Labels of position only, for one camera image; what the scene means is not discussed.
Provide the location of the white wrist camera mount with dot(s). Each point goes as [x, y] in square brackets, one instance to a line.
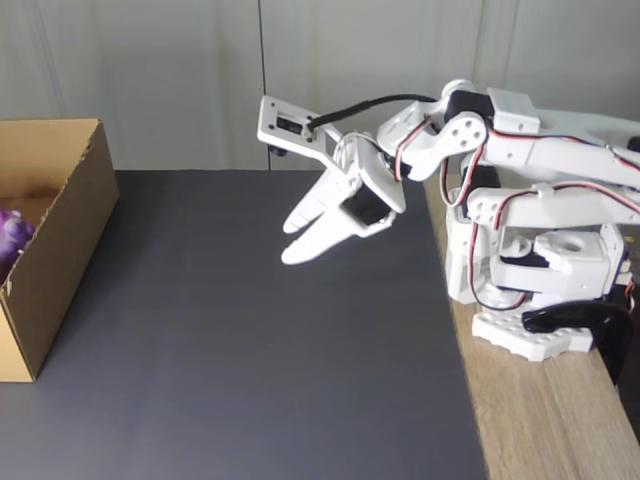
[272, 117]

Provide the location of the black table clamp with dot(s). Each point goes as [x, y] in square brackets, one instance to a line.
[607, 325]

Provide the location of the pink purple bumpy ball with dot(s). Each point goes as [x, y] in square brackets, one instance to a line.
[12, 240]

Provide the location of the brown cardboard box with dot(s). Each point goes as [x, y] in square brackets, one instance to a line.
[70, 240]

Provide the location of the dark grey table mat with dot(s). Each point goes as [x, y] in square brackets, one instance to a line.
[250, 350]

